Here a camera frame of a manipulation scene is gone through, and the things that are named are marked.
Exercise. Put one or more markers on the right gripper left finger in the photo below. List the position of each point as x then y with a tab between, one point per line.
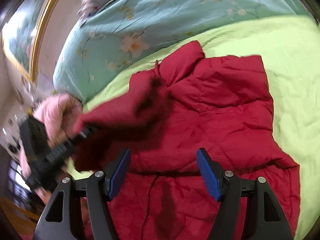
61	218

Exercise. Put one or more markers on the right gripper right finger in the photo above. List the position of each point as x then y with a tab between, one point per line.
264	217

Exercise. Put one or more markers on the red puffer jacket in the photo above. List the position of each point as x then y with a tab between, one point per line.
185	102

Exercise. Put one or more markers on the pink quilted garment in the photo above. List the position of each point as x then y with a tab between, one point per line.
59	114

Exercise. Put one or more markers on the teal floral duvet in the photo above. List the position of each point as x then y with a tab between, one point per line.
124	31

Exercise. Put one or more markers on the gold framed wall picture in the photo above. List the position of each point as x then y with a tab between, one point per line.
22	35

